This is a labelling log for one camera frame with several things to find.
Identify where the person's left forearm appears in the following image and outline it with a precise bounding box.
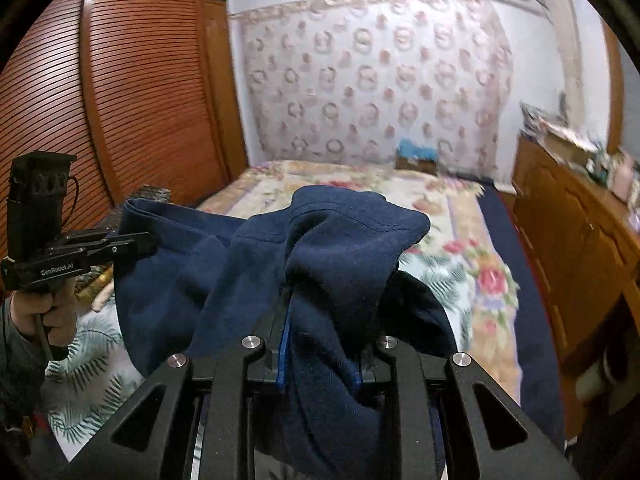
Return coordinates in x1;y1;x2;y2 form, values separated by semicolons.
0;300;51;431

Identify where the cardboard box with blue cloth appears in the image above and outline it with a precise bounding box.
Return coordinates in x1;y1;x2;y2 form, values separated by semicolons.
395;139;438;176

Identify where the leaf-print bed sheet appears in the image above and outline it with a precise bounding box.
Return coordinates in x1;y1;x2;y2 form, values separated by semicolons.
45;255;481;446

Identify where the navy t-shirt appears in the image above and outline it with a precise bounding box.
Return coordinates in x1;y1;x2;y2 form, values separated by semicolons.
114;185;458;480

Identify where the wooden window frame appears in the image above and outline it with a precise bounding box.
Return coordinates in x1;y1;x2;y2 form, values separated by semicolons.
602;20;626;153

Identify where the wooden sideboard cabinet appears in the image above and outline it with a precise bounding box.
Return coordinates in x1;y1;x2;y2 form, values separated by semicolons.
510;132;640;376

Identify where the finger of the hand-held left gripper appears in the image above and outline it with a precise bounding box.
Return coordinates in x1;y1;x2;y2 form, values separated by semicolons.
60;229;158;267

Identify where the open cardboard box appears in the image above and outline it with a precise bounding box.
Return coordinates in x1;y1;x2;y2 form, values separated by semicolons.
542;125;598;166

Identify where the dark circle-patterned pillow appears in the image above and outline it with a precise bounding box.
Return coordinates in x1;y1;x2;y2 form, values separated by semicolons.
102;185;173;233

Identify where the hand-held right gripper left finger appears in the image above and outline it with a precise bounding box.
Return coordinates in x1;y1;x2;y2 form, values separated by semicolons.
70;304;293;480

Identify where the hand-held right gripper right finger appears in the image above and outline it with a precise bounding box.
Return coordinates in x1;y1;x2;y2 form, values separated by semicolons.
352;335;583;480

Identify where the navy bed sheet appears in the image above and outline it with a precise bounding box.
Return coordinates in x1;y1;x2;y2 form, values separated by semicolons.
475;182;568;456

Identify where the person's left hand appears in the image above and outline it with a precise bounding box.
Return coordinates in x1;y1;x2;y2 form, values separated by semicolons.
9;277;78;351

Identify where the pink thermos bottle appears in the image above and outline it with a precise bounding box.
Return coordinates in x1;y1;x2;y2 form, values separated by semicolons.
614;152;638;201

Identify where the circle-patterned sheer curtain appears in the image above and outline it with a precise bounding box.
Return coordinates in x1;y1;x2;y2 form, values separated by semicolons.
230;0;516;181

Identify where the wooden louvered wardrobe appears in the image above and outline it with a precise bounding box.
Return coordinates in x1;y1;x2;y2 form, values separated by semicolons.
0;0;248;241

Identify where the beige window curtain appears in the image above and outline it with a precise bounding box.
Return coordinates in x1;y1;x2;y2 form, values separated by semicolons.
547;0;586;126

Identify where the floral blanket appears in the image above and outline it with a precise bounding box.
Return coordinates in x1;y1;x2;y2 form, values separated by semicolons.
197;160;523;401

